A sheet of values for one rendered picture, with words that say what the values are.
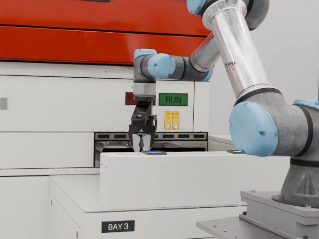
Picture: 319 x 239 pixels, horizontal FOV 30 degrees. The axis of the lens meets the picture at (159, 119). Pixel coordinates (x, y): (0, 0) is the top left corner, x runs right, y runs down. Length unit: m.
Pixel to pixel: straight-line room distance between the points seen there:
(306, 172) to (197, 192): 0.39
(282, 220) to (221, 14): 0.51
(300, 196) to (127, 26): 1.05
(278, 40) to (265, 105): 2.90
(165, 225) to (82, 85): 0.74
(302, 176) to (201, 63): 0.61
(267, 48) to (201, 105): 1.88
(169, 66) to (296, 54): 2.49
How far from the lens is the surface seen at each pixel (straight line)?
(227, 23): 1.46
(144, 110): 1.90
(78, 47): 2.12
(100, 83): 2.18
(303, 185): 1.37
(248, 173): 1.70
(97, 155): 2.18
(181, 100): 2.27
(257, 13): 1.60
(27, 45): 2.09
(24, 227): 2.19
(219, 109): 3.97
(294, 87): 4.24
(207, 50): 1.79
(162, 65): 1.82
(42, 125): 2.15
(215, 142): 2.26
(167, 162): 1.60
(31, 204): 2.18
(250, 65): 1.38
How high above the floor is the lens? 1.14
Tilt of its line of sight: 3 degrees down
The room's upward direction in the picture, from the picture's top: 2 degrees clockwise
